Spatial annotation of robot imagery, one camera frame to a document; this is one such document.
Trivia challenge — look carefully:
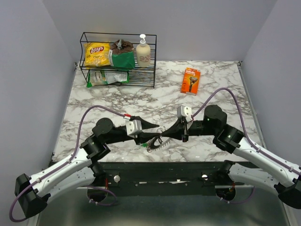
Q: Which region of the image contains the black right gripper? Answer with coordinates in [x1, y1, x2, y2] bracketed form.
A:
[162, 118, 217, 142]

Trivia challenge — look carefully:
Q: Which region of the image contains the silver disc keyring holder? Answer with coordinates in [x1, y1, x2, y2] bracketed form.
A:
[146, 136, 173, 153]

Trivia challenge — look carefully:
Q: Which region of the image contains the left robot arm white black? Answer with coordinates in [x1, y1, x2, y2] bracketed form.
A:
[13, 115, 158, 219]

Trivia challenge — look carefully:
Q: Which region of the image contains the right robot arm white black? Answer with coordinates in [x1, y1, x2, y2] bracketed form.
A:
[161, 105, 301, 209]

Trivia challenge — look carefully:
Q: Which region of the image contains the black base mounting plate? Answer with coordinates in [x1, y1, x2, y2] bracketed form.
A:
[48, 160, 245, 197]

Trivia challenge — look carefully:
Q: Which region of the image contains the orange razor box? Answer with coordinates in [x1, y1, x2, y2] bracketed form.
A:
[180, 67, 201, 96]

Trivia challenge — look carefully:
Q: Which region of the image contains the green white snack bag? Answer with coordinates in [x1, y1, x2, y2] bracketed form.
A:
[87, 70, 129, 88]

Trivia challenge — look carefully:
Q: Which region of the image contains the cream soap pump bottle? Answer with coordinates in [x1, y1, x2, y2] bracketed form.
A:
[136, 34, 151, 68]

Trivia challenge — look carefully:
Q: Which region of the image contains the green brown snack bag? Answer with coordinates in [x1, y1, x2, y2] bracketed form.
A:
[109, 39, 135, 70]

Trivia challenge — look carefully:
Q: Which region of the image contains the yellow Lays chips bag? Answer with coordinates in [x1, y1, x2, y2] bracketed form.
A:
[84, 42, 110, 67]

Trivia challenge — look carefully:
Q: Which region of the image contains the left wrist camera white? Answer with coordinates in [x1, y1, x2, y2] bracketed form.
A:
[126, 120, 143, 137]

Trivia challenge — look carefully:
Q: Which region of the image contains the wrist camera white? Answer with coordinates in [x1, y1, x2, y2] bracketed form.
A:
[177, 105, 193, 123]
[126, 120, 143, 137]

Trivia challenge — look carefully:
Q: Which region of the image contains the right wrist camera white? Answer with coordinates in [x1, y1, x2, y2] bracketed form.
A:
[177, 105, 193, 123]

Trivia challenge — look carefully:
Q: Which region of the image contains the black wire shelf rack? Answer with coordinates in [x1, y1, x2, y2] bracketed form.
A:
[78, 32, 157, 88]

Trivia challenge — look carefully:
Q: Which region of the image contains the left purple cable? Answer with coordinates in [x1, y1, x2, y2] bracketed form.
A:
[8, 105, 130, 223]

